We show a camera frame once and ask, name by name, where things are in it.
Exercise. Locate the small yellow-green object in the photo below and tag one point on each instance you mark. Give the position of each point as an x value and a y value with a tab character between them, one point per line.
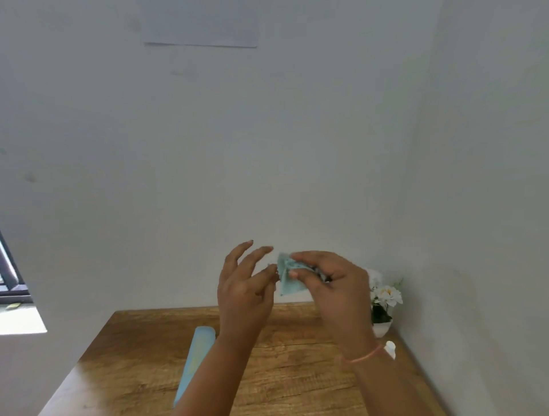
13	306

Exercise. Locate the white flowers in white pot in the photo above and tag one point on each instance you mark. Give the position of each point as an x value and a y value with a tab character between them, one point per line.
384	295

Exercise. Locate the person's left middle finger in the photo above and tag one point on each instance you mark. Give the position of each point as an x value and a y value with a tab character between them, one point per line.
256	259

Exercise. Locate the person's right thumb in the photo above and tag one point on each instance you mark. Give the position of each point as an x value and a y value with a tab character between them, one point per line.
302	280

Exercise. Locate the person's left forearm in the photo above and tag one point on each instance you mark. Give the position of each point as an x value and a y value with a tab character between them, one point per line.
214	377

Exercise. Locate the dark window frame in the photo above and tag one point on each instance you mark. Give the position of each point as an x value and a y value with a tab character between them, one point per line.
10	278

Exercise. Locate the person's right hand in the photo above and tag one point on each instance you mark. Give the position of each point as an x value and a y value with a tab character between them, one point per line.
343	300

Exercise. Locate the person's left thumb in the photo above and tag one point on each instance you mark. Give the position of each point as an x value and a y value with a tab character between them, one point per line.
269	291

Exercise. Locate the small white bottle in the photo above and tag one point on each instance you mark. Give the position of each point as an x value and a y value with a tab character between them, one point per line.
390	348

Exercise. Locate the white window sill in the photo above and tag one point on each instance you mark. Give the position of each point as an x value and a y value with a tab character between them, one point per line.
19	319

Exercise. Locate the person's right forearm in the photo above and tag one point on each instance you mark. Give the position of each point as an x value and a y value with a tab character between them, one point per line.
388	390

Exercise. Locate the person's left hand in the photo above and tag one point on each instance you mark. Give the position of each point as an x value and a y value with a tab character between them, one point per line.
240	300

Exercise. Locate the white paper sheet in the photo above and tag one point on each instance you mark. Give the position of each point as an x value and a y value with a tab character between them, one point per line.
201	23

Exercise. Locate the rolled light blue paper sheet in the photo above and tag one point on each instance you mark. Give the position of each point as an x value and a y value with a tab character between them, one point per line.
197	355

